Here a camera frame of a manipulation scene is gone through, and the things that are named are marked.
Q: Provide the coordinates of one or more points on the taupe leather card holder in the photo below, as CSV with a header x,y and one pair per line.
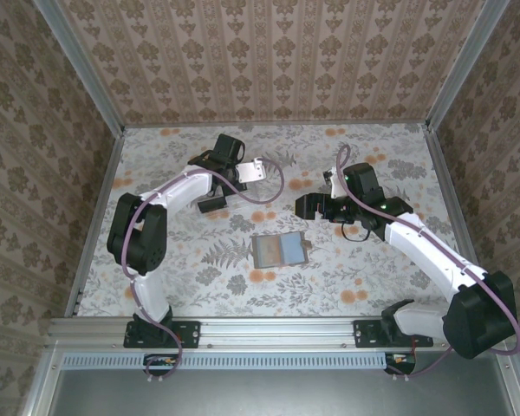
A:
x,y
306,246

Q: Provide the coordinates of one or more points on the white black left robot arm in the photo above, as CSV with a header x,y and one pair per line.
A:
x,y
177,193

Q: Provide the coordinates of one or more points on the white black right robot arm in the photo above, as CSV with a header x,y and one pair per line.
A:
x,y
424,251

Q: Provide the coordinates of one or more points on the dark card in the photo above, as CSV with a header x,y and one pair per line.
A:
x,y
212,205

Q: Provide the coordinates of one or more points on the pale blue card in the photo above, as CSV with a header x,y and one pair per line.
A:
x,y
292,250

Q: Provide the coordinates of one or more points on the brown card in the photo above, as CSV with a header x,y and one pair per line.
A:
x,y
268,251

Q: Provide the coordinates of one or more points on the clear acrylic organizer box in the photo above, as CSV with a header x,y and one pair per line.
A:
x,y
242,206

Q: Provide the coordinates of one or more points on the black connector module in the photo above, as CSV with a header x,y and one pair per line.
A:
x,y
401,368
154,370

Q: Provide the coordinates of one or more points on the grey metal panel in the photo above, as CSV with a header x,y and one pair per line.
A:
x,y
286,394

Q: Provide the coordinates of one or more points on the aluminium side rail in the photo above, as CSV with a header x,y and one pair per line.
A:
x,y
96,216
453,195

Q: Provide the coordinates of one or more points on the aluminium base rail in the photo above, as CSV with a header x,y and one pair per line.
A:
x,y
277,331

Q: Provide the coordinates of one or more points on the aluminium frame post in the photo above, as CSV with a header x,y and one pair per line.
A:
x,y
86,69
457,65

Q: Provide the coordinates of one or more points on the aluminium frame bar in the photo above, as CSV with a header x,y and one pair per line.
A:
x,y
513,381
41,381

